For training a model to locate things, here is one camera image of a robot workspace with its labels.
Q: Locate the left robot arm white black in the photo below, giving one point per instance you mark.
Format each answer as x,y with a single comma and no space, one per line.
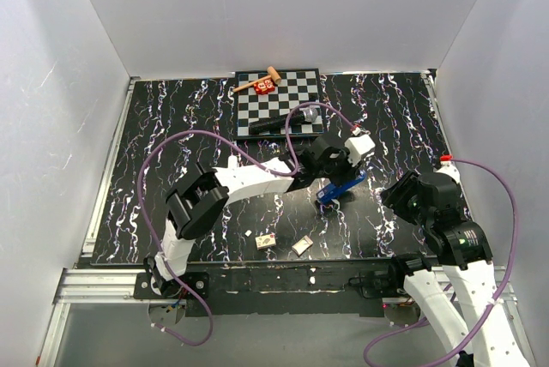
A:
198,199

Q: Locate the red dice block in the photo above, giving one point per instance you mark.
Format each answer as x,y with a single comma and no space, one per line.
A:
264,87

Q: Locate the black microphone silver grille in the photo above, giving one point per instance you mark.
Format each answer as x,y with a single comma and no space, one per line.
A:
300,117

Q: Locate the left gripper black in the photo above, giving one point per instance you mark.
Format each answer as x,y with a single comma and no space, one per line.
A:
349,171

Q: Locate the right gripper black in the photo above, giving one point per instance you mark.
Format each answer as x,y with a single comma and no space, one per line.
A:
407,183

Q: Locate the wooden mallet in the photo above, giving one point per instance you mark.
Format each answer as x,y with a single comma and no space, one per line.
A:
272,74

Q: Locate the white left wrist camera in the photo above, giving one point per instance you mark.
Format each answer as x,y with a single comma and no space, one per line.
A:
359,148

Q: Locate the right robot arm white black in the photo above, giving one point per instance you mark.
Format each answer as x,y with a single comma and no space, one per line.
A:
476,330

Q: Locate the white staple box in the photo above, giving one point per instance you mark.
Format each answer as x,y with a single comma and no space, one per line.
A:
265,241

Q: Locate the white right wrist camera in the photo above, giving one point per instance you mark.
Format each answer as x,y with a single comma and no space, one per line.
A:
448,167

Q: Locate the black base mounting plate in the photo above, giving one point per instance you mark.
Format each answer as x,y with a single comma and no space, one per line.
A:
357,286

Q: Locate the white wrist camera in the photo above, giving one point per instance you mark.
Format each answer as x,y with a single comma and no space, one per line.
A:
359,148
448,167

